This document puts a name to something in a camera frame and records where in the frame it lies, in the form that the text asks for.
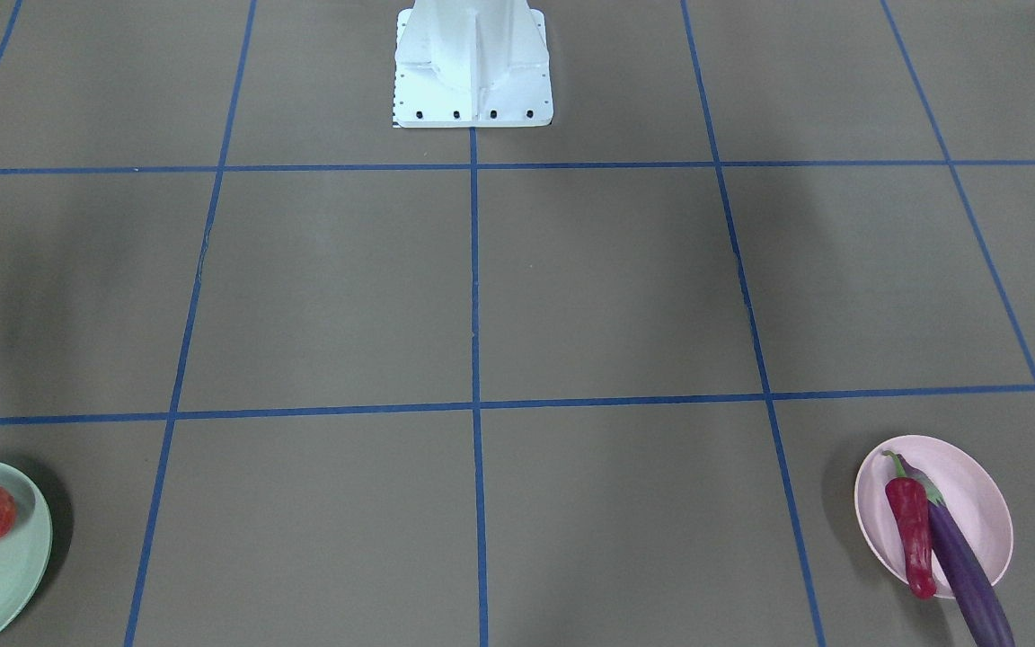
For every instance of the red chili pepper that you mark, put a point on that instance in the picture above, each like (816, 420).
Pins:
(909, 505)

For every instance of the purple eggplant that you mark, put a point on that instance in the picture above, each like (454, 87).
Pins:
(975, 595)

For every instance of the pink plate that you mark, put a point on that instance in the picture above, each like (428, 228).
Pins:
(972, 497)

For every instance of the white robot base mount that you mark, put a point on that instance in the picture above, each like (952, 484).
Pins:
(471, 64)

